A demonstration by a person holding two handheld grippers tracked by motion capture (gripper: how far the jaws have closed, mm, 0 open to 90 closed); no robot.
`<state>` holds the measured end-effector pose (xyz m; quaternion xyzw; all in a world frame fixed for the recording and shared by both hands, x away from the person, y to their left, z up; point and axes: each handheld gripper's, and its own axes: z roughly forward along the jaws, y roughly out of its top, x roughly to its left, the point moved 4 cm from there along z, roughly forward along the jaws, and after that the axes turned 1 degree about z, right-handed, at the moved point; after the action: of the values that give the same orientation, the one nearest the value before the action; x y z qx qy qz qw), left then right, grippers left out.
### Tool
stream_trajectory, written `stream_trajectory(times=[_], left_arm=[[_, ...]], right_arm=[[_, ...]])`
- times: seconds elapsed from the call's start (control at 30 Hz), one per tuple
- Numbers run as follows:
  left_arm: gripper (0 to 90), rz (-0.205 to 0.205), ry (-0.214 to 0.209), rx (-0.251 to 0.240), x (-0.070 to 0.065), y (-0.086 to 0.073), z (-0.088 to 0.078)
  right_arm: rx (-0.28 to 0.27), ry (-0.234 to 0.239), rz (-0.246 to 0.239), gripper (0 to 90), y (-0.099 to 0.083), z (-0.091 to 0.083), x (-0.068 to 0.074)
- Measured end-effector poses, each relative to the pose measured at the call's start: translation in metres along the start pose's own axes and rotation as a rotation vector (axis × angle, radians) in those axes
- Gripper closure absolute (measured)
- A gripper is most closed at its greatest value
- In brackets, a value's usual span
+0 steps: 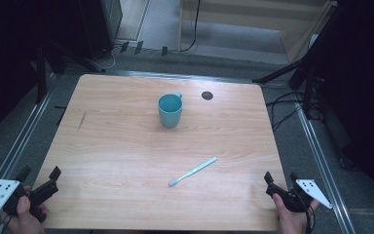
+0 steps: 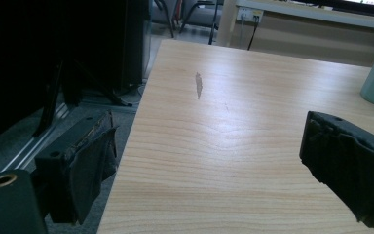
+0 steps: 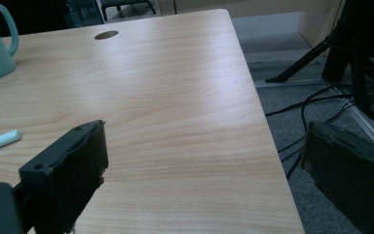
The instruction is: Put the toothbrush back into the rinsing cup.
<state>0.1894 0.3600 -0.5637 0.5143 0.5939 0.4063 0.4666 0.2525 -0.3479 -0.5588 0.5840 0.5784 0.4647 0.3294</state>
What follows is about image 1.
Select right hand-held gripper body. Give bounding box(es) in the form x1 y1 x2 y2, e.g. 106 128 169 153
265 178 334 215

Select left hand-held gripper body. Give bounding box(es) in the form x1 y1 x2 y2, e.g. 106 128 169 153
0 178 59 223

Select light blue toothbrush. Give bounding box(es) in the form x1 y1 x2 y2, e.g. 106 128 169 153
168 156 218 188

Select teal cup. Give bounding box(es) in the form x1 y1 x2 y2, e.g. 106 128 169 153
157 92 184 129

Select person's right hand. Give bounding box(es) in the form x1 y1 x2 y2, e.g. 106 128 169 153
272 192 321 234

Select person's left hand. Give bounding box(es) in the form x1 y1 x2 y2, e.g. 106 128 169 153
0 184 49 234

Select black metal stand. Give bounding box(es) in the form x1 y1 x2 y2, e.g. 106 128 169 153
34 41 49 105

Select black tripod stand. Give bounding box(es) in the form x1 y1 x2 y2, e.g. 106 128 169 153
252 3 342 121

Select beige wooden furniture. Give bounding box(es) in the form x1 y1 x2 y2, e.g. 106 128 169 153
177 0 339 64

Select black cabinet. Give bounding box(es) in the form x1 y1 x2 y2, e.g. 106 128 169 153
77 0 124 61

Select aluminium floor rail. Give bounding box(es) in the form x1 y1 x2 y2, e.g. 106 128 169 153
294 103 358 234
0 72 59 209

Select black floor cables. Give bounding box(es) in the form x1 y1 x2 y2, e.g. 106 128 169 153
265 92 307 133

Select white floor cable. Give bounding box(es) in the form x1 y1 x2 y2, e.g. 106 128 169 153
90 44 117 71

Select black hanging cable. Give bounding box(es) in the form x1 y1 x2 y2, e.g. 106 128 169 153
178 0 203 54

